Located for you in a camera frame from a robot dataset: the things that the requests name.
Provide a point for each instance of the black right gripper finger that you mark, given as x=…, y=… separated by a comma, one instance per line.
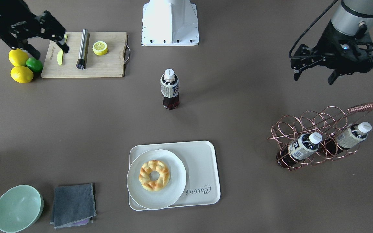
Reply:
x=31, y=50
x=62, y=44

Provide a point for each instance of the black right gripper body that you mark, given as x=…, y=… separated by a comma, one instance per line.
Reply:
x=15, y=22

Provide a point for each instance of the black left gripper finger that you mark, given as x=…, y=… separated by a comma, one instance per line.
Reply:
x=297, y=74
x=333, y=77

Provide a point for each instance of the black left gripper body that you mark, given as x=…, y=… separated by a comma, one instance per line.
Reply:
x=328, y=41

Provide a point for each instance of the tea bottle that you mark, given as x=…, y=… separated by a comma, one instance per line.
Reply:
x=169, y=85
x=348, y=138
x=299, y=149

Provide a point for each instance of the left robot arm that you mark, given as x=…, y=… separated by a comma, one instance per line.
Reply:
x=348, y=15

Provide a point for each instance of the white rectangular tray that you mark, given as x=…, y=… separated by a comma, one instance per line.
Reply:
x=202, y=176

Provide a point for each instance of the yellow plastic knife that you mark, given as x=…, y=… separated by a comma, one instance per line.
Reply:
x=61, y=52

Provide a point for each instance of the yellow lemon far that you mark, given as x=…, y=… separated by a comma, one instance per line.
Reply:
x=18, y=57

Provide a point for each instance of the yellow lemon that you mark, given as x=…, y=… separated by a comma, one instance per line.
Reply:
x=18, y=57
x=22, y=74

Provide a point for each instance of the green lime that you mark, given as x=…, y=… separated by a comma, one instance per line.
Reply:
x=34, y=64

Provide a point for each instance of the steel muddler black tip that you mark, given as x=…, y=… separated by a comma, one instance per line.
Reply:
x=81, y=61

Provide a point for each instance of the yellow lemon near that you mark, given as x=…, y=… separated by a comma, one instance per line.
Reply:
x=22, y=74

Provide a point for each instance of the half lemon slice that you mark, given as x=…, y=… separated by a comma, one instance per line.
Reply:
x=100, y=48

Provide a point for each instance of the bamboo cutting board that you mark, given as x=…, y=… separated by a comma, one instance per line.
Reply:
x=110, y=65

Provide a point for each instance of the grey folded cloth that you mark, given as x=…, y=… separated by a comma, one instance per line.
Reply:
x=73, y=205

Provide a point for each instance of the white round plate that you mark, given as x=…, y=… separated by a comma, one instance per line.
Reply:
x=165, y=197

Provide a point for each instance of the mint green bowl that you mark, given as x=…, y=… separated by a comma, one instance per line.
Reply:
x=20, y=207

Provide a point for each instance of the copper wire bottle rack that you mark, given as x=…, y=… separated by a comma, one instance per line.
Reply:
x=329, y=122

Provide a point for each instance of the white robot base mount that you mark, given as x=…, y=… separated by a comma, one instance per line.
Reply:
x=170, y=23

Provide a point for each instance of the braided ring bread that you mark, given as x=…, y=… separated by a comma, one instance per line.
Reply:
x=154, y=175

